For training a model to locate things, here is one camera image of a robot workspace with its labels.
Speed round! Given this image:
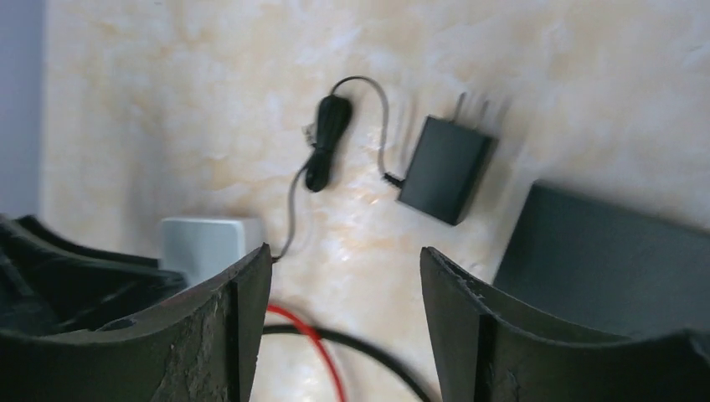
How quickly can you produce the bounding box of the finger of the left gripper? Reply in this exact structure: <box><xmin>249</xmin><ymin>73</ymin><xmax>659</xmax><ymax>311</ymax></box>
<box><xmin>1</xmin><ymin>215</ymin><xmax>186</xmax><ymax>336</ymax></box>

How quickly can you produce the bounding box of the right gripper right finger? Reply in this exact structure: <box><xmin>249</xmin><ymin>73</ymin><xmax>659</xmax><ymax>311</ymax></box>
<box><xmin>419</xmin><ymin>247</ymin><xmax>709</xmax><ymax>401</ymax></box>

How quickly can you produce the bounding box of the black network switch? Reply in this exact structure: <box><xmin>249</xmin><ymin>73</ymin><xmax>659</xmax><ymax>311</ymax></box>
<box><xmin>494</xmin><ymin>183</ymin><xmax>709</xmax><ymax>337</ymax></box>

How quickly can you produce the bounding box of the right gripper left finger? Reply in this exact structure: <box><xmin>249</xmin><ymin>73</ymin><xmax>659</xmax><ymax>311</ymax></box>
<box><xmin>1</xmin><ymin>244</ymin><xmax>272</xmax><ymax>401</ymax></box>

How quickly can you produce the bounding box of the white small hub box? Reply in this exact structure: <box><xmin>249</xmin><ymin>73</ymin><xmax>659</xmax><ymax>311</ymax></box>
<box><xmin>158</xmin><ymin>216</ymin><xmax>265</xmax><ymax>287</ymax></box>

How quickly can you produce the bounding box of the small black wall charger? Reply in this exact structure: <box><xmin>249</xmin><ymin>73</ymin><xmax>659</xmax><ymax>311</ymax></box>
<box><xmin>271</xmin><ymin>75</ymin><xmax>495</xmax><ymax>263</ymax></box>

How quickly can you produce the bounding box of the red cable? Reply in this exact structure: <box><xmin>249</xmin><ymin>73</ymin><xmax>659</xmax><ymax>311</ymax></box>
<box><xmin>265</xmin><ymin>303</ymin><xmax>349</xmax><ymax>402</ymax></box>

